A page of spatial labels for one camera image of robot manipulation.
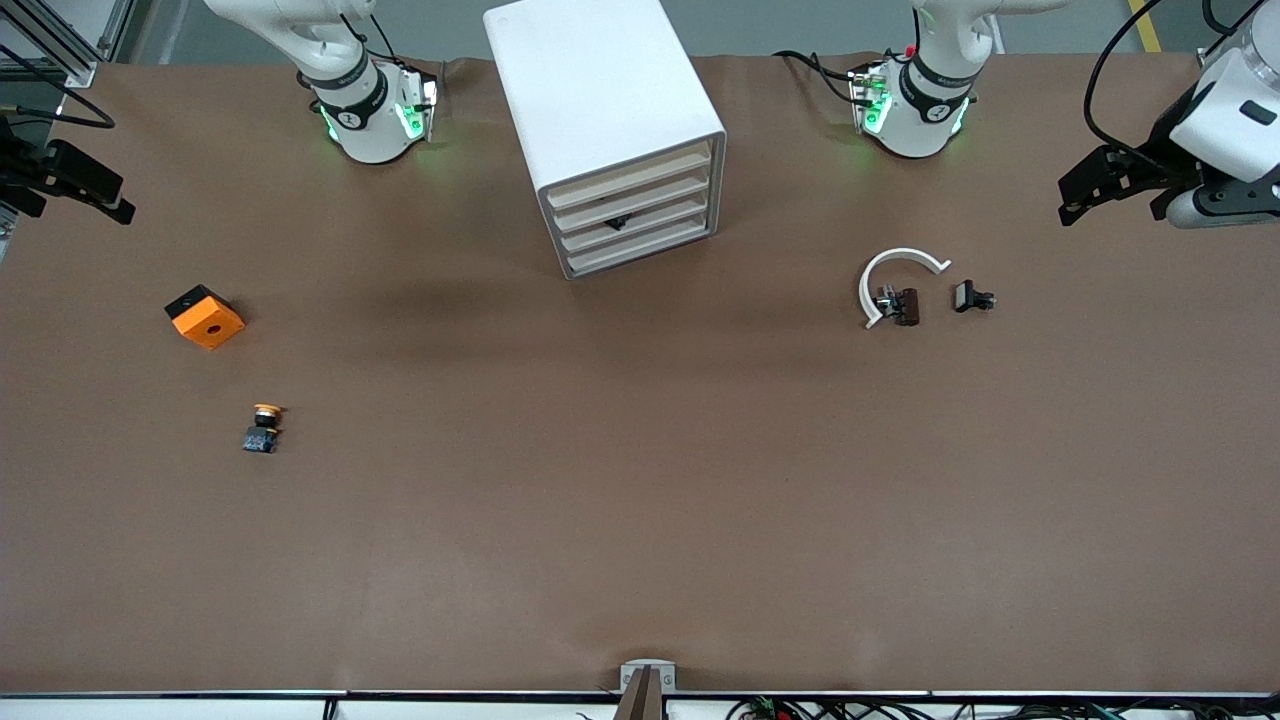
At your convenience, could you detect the brown table mat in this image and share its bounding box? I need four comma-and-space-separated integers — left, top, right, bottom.
0, 52, 1280, 697

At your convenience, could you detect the black base cable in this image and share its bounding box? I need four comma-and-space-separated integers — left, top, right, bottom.
772, 48, 863, 83

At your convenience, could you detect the orange box with hole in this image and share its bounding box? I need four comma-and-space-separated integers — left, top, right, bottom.
164, 284, 246, 351

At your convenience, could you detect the aluminium frame profile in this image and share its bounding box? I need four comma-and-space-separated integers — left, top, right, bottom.
1195, 0, 1280, 77
0, 0, 136, 89

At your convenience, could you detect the white drawer holding green button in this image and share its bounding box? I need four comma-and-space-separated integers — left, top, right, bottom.
557, 194, 716, 255

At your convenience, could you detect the dark brown small component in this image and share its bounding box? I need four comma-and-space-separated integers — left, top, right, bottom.
877, 286, 922, 327

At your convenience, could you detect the white curved plastic part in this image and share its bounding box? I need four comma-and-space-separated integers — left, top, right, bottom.
859, 247, 952, 330

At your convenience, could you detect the white drawer cabinet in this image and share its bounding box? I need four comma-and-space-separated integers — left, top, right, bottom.
484, 0, 728, 281

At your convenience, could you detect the white drawer holding yellow button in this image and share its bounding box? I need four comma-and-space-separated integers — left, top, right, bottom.
547, 143, 713, 209

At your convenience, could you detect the white drawer holding red button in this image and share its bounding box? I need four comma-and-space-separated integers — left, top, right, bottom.
552, 170, 714, 233

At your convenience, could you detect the empty white drawer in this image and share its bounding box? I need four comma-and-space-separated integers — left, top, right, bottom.
564, 217, 718, 278

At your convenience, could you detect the brown post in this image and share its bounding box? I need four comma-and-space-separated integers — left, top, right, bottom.
612, 668, 665, 720

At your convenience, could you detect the grey metal bracket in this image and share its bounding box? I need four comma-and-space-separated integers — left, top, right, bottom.
619, 659, 677, 693

